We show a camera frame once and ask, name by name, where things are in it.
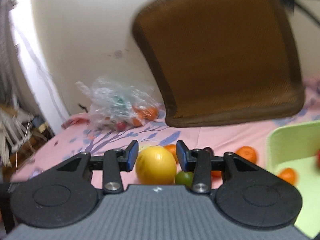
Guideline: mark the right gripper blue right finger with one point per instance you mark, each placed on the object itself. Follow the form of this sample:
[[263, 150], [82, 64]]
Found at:
[[197, 161]]

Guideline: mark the green tomato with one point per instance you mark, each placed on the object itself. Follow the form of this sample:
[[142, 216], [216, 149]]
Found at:
[[184, 178]]

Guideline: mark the clear plastic bag of fruit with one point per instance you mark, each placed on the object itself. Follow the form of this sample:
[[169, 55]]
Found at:
[[119, 106]]

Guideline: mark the large yellow citrus fruit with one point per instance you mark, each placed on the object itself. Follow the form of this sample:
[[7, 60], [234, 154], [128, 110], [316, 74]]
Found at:
[[155, 166]]

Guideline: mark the dark purple tomato back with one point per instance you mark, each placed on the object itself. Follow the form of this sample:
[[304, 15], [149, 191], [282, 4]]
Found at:
[[210, 150]]

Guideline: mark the red cherry tomato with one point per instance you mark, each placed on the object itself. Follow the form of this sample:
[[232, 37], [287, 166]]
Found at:
[[318, 159]]

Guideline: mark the orange mandarin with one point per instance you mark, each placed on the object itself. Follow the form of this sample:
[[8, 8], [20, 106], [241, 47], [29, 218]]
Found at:
[[248, 153], [172, 149]]

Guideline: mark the green plastic basin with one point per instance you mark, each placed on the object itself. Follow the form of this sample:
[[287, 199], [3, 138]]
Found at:
[[292, 152]]

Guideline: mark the pink deer print bedsheet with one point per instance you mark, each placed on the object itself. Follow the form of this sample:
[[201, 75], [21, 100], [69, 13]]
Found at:
[[84, 137]]

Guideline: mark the orange tomato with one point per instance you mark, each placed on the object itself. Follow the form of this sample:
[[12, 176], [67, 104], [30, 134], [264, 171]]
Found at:
[[289, 175], [216, 174]]

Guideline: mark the orange mandarin back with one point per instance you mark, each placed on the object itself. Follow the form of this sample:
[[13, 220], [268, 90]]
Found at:
[[172, 149]]

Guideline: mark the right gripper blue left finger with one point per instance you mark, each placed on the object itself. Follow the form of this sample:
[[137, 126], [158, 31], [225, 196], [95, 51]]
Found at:
[[116, 161]]

